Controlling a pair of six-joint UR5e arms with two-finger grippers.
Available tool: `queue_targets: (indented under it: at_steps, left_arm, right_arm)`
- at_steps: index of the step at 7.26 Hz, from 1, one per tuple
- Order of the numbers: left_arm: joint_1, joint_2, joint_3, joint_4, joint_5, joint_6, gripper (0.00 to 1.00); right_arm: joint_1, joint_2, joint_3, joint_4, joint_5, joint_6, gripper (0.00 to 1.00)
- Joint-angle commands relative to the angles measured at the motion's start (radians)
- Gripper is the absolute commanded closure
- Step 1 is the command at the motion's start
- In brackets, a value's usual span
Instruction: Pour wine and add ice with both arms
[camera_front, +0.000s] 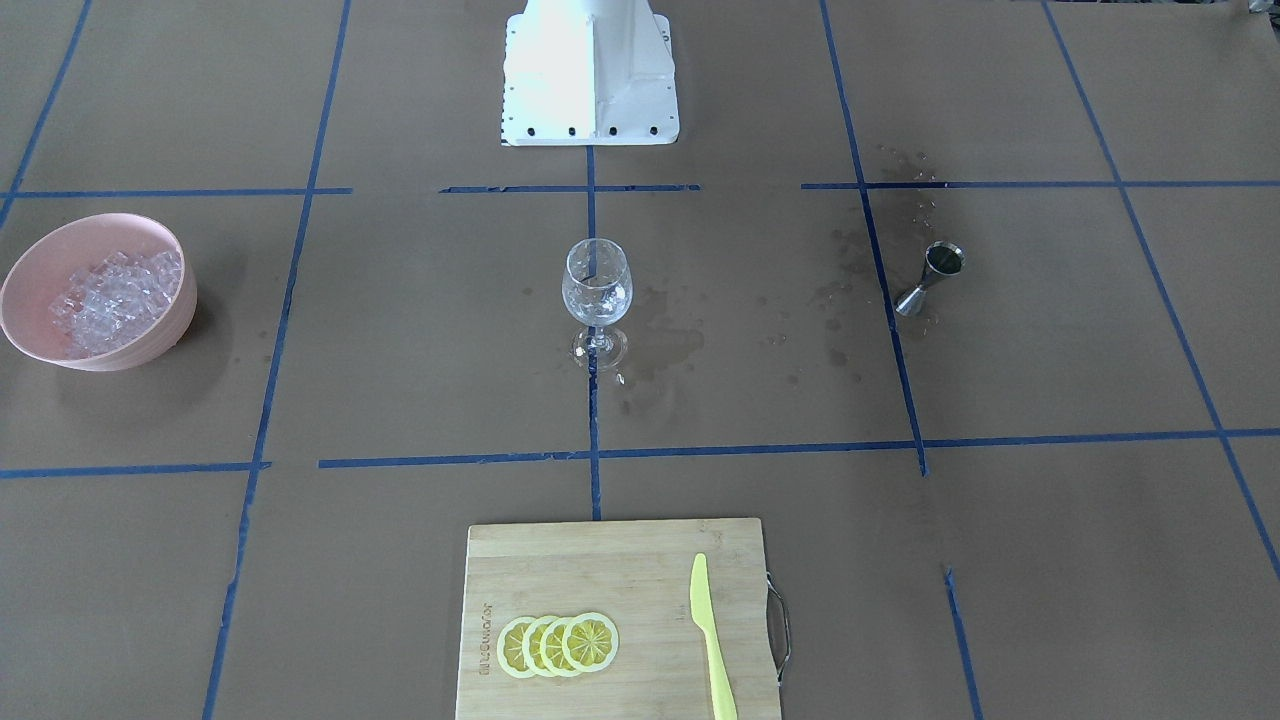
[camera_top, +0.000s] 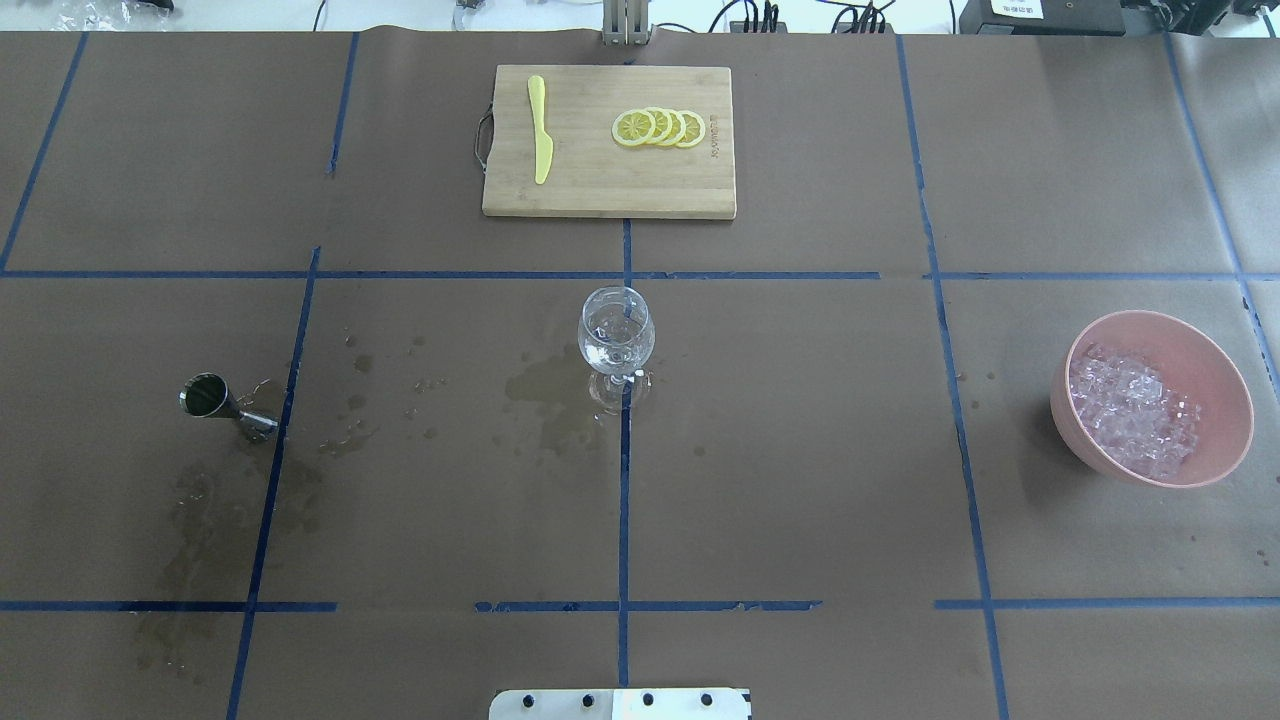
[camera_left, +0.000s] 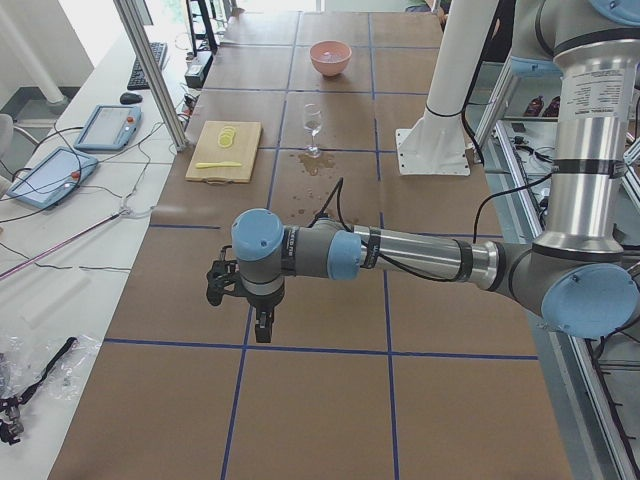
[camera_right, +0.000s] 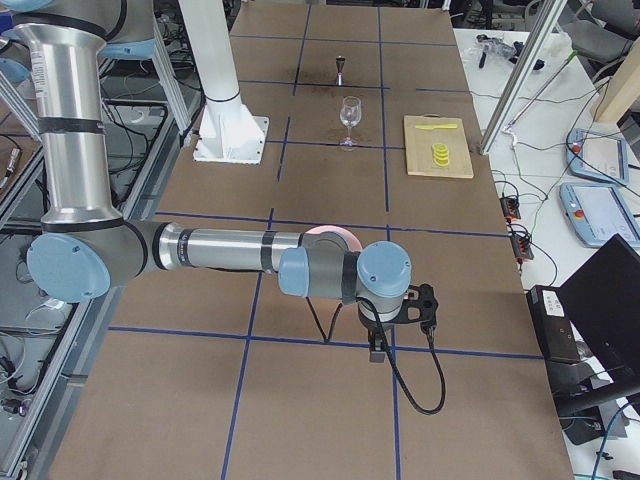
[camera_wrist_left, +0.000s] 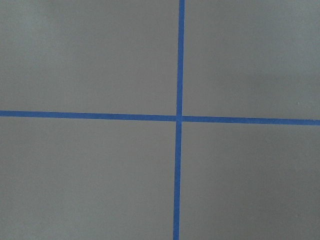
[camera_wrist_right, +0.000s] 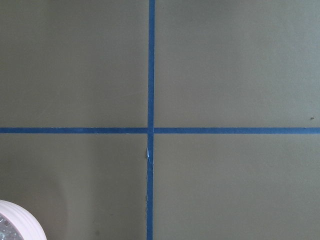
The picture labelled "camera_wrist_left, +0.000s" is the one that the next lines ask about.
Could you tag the blue tape line crosswise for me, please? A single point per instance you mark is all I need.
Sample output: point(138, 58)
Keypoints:
point(159, 118)

